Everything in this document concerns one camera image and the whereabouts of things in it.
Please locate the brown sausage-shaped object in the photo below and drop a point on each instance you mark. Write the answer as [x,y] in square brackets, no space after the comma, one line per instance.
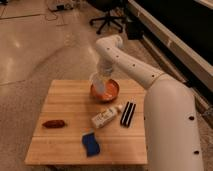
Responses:
[54,124]

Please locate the black office chair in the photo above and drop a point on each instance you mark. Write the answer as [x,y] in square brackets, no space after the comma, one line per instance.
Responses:
[106,6]

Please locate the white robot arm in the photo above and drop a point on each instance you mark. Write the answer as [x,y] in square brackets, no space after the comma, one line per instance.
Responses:
[170,121]

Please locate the translucent white ceramic cup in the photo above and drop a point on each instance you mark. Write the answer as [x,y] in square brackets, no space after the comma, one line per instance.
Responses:
[99,82]

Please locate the blue sponge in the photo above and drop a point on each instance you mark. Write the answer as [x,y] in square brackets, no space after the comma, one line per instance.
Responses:
[91,145]

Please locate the white lotion bottle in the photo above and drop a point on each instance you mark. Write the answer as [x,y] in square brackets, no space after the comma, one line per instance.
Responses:
[103,118]

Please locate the power strip with cables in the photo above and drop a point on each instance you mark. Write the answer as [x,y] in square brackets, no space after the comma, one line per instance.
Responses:
[54,6]

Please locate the orange ceramic bowl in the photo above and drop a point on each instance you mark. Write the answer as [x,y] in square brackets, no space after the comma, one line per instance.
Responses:
[110,94]

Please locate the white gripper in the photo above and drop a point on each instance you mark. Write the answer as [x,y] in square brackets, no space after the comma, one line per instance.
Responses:
[105,68]

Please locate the wooden table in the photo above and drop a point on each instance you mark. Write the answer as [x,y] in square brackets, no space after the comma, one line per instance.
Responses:
[70,101]

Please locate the long white bench counter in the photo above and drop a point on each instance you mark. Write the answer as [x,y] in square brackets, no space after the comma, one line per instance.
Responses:
[185,27]

